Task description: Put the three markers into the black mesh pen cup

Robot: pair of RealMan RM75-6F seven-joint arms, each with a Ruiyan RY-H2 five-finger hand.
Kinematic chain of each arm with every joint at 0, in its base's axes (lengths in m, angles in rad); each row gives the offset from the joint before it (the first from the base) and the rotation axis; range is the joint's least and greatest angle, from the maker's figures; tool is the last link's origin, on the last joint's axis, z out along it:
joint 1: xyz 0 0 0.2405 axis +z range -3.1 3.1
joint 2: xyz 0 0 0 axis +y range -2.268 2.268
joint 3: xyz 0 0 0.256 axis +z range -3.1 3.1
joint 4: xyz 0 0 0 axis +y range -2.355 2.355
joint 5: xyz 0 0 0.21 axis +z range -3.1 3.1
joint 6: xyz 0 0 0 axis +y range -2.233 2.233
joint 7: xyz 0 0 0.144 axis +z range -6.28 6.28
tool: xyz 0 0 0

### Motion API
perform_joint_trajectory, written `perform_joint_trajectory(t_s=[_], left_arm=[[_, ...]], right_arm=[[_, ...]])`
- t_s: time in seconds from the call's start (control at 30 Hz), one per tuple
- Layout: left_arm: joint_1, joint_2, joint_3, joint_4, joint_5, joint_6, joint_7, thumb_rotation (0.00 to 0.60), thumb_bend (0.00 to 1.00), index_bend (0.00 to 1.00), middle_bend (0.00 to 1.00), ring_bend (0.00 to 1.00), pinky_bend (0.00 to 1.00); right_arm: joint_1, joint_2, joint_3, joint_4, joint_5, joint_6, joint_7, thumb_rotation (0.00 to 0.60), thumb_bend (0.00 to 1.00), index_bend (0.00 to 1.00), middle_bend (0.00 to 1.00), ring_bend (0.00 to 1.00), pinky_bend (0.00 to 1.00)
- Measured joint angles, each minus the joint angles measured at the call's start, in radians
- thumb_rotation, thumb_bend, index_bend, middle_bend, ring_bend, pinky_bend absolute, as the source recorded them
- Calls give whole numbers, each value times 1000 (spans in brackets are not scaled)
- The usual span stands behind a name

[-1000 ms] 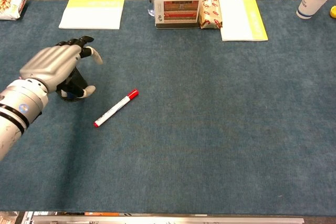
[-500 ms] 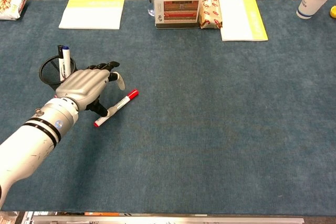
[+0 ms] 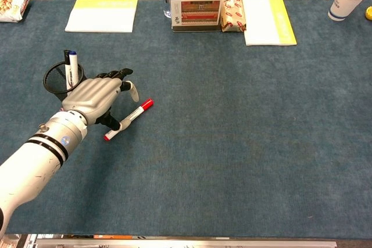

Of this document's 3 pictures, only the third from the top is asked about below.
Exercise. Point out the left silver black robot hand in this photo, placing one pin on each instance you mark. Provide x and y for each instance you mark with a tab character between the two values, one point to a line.
90	97

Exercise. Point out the blue-capped white marker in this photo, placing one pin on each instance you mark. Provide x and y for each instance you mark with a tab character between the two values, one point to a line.
73	68

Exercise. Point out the black mesh pen cup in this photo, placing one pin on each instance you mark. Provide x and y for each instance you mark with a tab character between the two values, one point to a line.
53	81

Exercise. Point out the black marker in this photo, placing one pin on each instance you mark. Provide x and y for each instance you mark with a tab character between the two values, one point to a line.
67	56

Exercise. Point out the red-capped white marker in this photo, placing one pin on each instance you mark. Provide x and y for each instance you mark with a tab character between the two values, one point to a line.
136	113

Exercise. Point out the printed snack bag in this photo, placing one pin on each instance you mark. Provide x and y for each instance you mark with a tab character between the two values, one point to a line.
11	8

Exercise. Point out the blue felt table mat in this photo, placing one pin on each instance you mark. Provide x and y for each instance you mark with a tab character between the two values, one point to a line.
218	129

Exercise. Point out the red pattern picture card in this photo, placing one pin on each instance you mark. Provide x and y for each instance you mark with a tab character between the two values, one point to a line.
197	12

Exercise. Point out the red print wrapped package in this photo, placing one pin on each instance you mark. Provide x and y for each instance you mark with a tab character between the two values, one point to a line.
234	12

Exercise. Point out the yellow white Lexicon notebook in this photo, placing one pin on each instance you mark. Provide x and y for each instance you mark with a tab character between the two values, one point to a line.
264	24

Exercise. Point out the white blue paper cup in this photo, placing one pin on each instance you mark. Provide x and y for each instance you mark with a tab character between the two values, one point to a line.
344	1

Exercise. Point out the yellow round object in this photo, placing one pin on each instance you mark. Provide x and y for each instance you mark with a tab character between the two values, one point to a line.
369	13

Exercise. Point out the aluminium profile rail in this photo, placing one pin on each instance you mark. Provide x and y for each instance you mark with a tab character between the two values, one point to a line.
186	243

